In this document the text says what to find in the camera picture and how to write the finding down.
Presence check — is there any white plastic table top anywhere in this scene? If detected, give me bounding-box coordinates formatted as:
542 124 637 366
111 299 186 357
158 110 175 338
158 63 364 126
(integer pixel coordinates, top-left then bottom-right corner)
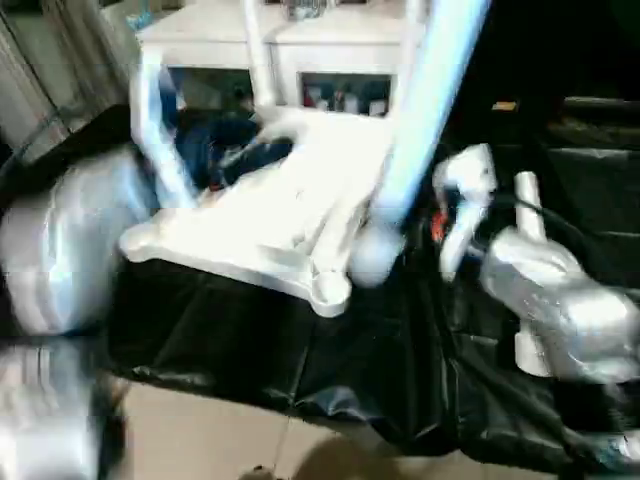
118 104 423 320

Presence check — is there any white plastic table leg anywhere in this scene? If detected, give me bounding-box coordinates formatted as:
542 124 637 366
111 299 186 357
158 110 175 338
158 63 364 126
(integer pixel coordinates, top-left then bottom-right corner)
240 0 278 113
402 0 433 76
348 0 493 289
512 170 553 379

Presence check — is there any white cabinet with glass doors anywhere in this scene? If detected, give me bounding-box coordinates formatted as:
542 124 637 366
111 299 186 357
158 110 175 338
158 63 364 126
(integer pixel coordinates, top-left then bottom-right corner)
135 0 426 119

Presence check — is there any small dark grey bundle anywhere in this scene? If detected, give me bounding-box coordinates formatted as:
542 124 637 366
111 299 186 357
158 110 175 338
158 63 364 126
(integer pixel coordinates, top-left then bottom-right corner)
285 0 329 21

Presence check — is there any black plastic mat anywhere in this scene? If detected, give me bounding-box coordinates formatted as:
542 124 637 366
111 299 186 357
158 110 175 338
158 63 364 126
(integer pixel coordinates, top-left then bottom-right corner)
0 85 640 476

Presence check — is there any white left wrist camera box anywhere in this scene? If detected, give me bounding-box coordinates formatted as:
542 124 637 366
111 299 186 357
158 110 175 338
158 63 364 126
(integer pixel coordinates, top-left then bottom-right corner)
128 48 199 213

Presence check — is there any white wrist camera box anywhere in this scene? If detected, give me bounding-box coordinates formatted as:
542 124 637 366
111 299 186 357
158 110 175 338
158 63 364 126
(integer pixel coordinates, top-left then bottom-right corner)
433 144 499 283
128 48 199 213

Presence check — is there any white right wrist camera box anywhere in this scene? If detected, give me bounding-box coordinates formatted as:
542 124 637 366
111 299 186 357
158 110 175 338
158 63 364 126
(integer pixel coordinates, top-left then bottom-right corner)
433 144 499 283

